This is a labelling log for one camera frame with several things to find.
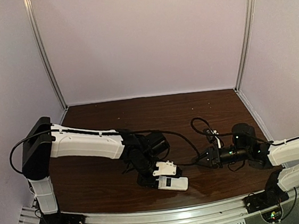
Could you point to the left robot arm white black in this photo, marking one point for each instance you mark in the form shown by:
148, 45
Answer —
47, 140

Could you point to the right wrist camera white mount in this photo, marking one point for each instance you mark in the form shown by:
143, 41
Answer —
213, 138

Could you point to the white remote control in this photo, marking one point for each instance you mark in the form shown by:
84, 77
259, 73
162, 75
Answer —
174, 184

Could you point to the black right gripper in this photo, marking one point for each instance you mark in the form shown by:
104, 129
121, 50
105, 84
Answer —
213, 157

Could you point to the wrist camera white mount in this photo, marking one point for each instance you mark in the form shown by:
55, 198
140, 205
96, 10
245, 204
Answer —
213, 138
167, 168

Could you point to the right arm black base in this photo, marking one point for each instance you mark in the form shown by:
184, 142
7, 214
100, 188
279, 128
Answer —
270, 200

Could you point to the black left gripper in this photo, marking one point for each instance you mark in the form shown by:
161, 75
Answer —
147, 180

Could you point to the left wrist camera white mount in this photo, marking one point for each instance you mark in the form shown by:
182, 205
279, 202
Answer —
167, 168

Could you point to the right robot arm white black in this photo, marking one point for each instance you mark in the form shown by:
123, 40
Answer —
246, 147

